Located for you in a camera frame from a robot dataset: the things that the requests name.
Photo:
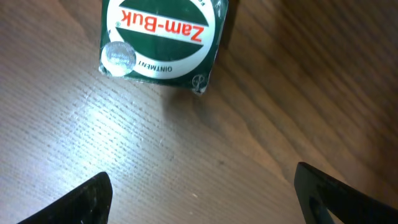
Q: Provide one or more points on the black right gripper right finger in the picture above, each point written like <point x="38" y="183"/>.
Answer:
<point x="321" y="195"/>

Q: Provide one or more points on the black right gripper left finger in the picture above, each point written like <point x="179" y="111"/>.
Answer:
<point x="89" y="203"/>

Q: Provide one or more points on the dark green round-label packet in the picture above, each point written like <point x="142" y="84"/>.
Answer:
<point x="172" y="43"/>

